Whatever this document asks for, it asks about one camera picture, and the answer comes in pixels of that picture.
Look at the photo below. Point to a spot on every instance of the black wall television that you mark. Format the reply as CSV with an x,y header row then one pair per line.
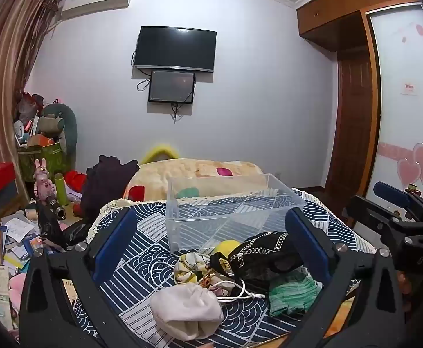
x,y
175,48

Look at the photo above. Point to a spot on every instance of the white heart-print wardrobe door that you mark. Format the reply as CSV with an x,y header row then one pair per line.
x,y
403,134

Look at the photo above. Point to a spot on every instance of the black bag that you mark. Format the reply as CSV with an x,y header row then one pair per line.
x,y
53,230

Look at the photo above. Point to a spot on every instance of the green knitted cloth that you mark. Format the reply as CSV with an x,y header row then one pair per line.
x,y
293,293

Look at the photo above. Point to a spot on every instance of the clear plastic storage bin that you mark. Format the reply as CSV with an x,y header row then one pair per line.
x,y
233,206

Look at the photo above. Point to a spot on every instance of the pile of papers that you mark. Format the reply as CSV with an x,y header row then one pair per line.
x,y
4,261

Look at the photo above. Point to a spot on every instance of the yellow floral cloth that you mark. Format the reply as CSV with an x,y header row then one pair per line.
x,y
189,266

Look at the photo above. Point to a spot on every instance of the white air conditioner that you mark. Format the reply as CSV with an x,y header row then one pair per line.
x,y
95,2

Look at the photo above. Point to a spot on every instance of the person's right hand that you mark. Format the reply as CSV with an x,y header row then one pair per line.
x,y
403,282

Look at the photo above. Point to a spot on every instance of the wooden overhead cabinet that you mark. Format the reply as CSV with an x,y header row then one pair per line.
x,y
345,7

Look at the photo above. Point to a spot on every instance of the pile of corner clutter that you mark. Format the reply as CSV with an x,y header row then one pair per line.
x,y
30,119

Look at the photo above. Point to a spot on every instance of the green bottle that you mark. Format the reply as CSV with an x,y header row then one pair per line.
x,y
61,190

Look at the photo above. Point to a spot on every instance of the large beige plush pillow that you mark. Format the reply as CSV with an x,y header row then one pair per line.
x,y
197,174

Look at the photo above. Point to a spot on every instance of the yellow soft ball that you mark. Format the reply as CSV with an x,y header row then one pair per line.
x,y
226,248

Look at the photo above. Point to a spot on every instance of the pink rabbit toy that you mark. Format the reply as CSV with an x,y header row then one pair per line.
x,y
43,183

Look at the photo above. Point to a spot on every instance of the green plush toy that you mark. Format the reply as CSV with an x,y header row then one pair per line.
x,y
68,127

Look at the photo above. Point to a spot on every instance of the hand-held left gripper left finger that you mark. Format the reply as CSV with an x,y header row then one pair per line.
x,y
114,248

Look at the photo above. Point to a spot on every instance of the white door sticker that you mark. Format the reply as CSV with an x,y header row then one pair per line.
x,y
409,89

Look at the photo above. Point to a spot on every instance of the navy white patterned blanket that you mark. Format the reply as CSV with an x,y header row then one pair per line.
x,y
146,239

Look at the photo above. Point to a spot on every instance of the red plush toy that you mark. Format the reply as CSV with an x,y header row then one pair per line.
x,y
76,180

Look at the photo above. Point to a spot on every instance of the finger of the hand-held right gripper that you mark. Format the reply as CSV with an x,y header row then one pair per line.
x,y
392,193
369,213

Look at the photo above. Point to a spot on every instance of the small black wall monitor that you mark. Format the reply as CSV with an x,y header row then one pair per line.
x,y
171,86

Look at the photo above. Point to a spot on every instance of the brown wooden door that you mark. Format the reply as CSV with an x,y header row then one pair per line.
x,y
353,127

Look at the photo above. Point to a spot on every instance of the green shopping bag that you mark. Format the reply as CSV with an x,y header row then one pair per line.
x,y
40,161

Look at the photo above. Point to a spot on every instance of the black camera lens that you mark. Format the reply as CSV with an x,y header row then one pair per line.
x,y
54,208

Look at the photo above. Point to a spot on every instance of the black garment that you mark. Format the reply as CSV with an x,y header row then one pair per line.
x,y
106,181

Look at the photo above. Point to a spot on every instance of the striped brown curtain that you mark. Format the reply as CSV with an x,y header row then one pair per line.
x,y
4,79

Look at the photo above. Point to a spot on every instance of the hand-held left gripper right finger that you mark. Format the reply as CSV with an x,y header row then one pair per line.
x,y
306,247

